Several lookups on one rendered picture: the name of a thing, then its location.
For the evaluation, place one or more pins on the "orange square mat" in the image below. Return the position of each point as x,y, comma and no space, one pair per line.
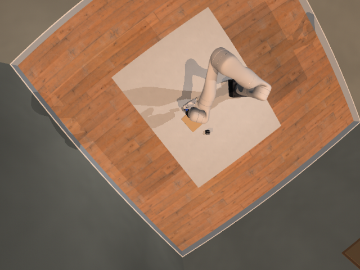
191,124

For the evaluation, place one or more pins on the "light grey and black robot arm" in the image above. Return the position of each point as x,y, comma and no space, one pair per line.
227,64

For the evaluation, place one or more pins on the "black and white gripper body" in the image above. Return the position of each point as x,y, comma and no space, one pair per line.
189,106

